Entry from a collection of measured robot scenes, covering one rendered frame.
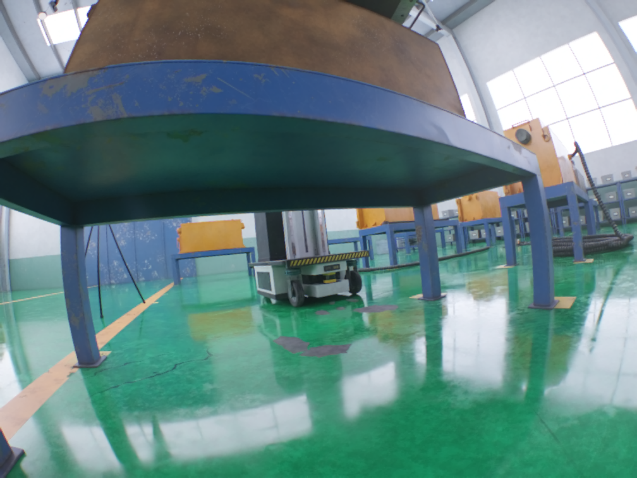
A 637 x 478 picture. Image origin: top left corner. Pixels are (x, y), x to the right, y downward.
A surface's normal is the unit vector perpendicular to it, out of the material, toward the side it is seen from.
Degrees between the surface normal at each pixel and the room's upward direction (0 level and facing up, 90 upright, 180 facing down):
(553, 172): 90
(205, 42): 90
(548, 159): 90
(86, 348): 90
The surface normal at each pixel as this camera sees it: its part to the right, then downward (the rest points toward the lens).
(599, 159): -0.89, 0.08
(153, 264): 0.44, -0.10
